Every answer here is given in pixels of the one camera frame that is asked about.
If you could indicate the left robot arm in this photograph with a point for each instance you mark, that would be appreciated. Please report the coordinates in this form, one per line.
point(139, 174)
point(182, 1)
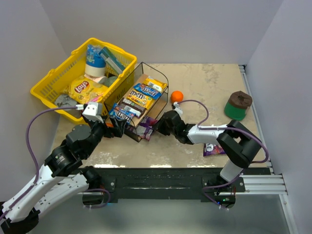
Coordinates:
point(55, 181)

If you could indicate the yellow M&M's bag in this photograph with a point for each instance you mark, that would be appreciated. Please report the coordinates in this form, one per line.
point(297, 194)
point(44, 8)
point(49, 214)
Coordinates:
point(140, 99)

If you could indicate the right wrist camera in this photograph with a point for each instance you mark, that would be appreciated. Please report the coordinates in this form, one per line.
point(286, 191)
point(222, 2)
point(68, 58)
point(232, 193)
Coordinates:
point(176, 107)

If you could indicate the yellow Lay's chips bag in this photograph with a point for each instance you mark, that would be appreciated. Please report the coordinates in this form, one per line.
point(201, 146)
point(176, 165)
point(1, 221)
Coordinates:
point(83, 89)

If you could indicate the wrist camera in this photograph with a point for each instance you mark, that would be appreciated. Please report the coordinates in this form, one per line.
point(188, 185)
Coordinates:
point(176, 107)
point(93, 112)

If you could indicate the pink tissue roll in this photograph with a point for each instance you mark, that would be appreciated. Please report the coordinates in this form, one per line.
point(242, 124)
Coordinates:
point(100, 80)

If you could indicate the green cup brown lid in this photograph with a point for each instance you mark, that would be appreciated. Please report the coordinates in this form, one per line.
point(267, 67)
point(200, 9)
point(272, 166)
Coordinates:
point(238, 105)

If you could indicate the teal box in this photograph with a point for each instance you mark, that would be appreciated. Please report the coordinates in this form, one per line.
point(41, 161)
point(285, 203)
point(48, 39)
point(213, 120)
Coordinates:
point(111, 60)

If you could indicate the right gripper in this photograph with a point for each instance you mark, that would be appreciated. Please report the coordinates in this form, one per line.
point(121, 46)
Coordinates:
point(166, 124)

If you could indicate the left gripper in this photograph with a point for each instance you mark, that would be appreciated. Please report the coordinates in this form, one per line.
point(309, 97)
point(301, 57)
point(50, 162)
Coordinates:
point(111, 129)

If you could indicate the blue M&M's bag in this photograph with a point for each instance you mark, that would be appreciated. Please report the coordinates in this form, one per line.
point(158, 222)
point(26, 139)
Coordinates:
point(121, 114)
point(147, 90)

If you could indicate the orange near shelf back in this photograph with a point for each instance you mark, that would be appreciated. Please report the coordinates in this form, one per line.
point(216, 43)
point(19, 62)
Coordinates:
point(176, 96)

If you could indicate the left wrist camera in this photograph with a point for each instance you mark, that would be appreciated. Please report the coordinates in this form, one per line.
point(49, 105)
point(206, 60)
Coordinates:
point(93, 112)

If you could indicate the small yellow snack bar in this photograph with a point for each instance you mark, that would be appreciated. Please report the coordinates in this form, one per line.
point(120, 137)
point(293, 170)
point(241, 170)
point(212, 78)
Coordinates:
point(155, 84)

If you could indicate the green round ball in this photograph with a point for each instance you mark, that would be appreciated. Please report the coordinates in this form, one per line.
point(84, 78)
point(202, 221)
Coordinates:
point(110, 80)

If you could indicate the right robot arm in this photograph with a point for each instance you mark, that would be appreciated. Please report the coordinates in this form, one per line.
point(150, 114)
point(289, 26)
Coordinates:
point(239, 144)

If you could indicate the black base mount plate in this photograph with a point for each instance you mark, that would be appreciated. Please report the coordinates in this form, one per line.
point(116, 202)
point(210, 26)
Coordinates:
point(162, 183)

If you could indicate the wood and wire shelf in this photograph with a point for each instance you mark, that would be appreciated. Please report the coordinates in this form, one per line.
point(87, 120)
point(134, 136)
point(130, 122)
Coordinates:
point(140, 73)

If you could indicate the brown chocolate bag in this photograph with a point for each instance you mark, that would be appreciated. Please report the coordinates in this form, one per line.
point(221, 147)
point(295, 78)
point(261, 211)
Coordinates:
point(130, 106)

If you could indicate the grey crumpled cloth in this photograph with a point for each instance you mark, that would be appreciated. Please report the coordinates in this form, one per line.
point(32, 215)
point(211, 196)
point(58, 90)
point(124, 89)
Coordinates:
point(64, 102)

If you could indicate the purple Fox's candy bag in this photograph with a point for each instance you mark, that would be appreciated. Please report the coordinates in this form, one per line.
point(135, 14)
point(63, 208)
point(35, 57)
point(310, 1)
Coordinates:
point(143, 131)

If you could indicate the yellow plastic basket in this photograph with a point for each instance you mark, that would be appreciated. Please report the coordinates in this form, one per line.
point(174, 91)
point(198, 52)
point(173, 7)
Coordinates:
point(52, 85)

